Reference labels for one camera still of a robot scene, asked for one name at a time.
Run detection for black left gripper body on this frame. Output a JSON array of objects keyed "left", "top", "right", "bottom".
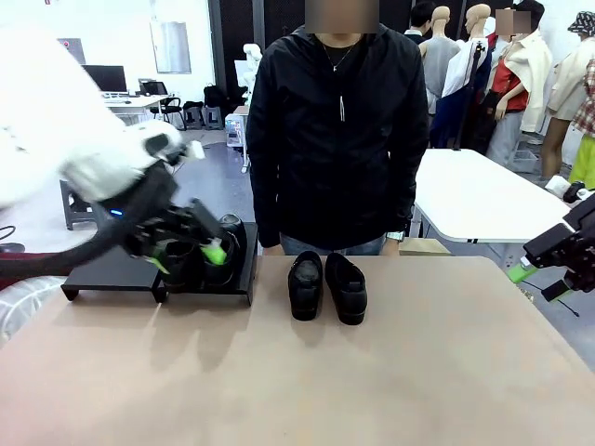
[{"left": 95, "top": 165, "right": 194, "bottom": 248}]

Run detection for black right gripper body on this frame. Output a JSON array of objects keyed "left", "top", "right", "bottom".
[{"left": 562, "top": 190, "right": 595, "bottom": 294}]

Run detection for black textured strap shoe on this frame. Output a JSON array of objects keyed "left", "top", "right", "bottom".
[{"left": 161, "top": 240, "right": 202, "bottom": 293}]

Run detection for black leather strap shoe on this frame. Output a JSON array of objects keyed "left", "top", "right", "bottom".
[
  {"left": 287, "top": 250, "right": 324, "bottom": 322},
  {"left": 202, "top": 213, "right": 248, "bottom": 288},
  {"left": 324, "top": 252, "right": 370, "bottom": 326}
]

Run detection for person left forearm black sleeve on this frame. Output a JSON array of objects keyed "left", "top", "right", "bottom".
[{"left": 376, "top": 148, "right": 427, "bottom": 236}]

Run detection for person right forearm black sleeve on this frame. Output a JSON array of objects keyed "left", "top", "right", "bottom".
[{"left": 248, "top": 152, "right": 284, "bottom": 250}]

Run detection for black shoe box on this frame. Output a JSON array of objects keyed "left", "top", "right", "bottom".
[{"left": 156, "top": 221, "right": 259, "bottom": 308}]

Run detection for mannequin plaid shirt neon trousers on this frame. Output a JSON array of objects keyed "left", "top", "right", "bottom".
[{"left": 567, "top": 59, "right": 595, "bottom": 190}]

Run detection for grey plastic stool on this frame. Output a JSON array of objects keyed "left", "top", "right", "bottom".
[
  {"left": 204, "top": 105, "right": 225, "bottom": 131},
  {"left": 59, "top": 178, "right": 101, "bottom": 232},
  {"left": 183, "top": 102, "right": 205, "bottom": 131}
]

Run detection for grey plastic crate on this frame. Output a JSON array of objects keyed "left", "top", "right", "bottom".
[{"left": 508, "top": 149, "right": 540, "bottom": 174}]

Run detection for white office desk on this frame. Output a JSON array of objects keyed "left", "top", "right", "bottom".
[{"left": 99, "top": 92, "right": 176, "bottom": 129}]

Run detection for clear storage box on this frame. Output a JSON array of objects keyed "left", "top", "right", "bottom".
[{"left": 224, "top": 114, "right": 248, "bottom": 150}]

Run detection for white table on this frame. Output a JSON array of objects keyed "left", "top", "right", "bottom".
[{"left": 411, "top": 148, "right": 577, "bottom": 245}]

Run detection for black office chair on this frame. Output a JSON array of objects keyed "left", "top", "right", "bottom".
[{"left": 139, "top": 81, "right": 188, "bottom": 132}]

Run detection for black backpack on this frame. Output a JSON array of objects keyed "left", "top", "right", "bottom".
[{"left": 203, "top": 84, "right": 228, "bottom": 109}]

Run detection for black computer monitor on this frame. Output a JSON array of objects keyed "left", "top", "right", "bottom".
[{"left": 82, "top": 64, "right": 128, "bottom": 93}]

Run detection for brown cardboard box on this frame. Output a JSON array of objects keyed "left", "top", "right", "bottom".
[{"left": 398, "top": 236, "right": 453, "bottom": 257}]

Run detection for white plastic sheet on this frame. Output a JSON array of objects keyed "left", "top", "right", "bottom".
[{"left": 0, "top": 273, "right": 67, "bottom": 348}]

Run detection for person in black jacket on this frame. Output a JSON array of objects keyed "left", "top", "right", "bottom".
[{"left": 245, "top": 0, "right": 431, "bottom": 256}]

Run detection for mannequin cream jacket bucket hat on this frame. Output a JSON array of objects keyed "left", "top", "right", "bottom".
[{"left": 541, "top": 11, "right": 595, "bottom": 180}]

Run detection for grey panel with red button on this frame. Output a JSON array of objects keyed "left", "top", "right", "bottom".
[{"left": 55, "top": 38, "right": 87, "bottom": 66}]

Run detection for mannequin red top cream jacket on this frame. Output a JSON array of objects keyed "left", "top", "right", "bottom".
[{"left": 485, "top": 0, "right": 554, "bottom": 157}]

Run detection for black tripod pole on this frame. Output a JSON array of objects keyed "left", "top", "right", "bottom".
[{"left": 448, "top": 40, "right": 488, "bottom": 152}]

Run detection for mannequin with white garment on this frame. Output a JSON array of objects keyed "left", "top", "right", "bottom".
[{"left": 440, "top": 3, "right": 495, "bottom": 148}]

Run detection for mannequin in grey tank top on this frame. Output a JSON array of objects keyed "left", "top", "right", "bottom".
[{"left": 417, "top": 6, "right": 462, "bottom": 117}]

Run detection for background person dark hair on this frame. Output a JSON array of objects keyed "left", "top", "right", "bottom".
[{"left": 403, "top": 1, "right": 437, "bottom": 47}]

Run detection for thin black wire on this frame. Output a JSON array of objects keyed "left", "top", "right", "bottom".
[{"left": 522, "top": 283, "right": 582, "bottom": 320}]

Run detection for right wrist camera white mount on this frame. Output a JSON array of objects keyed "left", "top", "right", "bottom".
[{"left": 544, "top": 176, "right": 588, "bottom": 204}]

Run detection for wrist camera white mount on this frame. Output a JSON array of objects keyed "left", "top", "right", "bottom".
[
  {"left": 544, "top": 176, "right": 588, "bottom": 204},
  {"left": 160, "top": 138, "right": 206, "bottom": 167}
]

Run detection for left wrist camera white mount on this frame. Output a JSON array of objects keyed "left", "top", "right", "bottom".
[{"left": 160, "top": 138, "right": 206, "bottom": 167}]

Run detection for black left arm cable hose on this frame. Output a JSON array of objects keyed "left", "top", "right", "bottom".
[{"left": 0, "top": 199, "right": 140, "bottom": 292}]

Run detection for grey wall cabinet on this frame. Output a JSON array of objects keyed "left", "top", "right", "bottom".
[{"left": 149, "top": 20, "right": 192, "bottom": 75}]

